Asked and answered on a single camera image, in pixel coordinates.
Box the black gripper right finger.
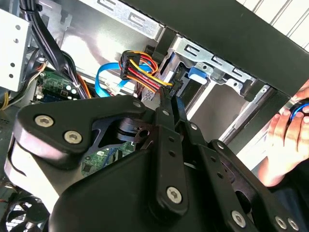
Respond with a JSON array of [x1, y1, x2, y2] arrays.
[[171, 96, 305, 232]]

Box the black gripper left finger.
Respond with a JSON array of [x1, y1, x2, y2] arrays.
[[3, 89, 190, 218]]

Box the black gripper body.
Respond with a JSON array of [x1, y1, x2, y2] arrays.
[[48, 149, 242, 232]]

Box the hard disk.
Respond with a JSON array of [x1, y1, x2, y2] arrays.
[[158, 55, 211, 102]]

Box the orange red yellow power wire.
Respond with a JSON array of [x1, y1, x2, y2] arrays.
[[119, 49, 182, 98]]

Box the round black blue-ringed tool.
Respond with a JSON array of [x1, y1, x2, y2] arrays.
[[288, 97, 309, 126]]

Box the person's hand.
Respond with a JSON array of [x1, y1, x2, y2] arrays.
[[260, 80, 309, 188]]

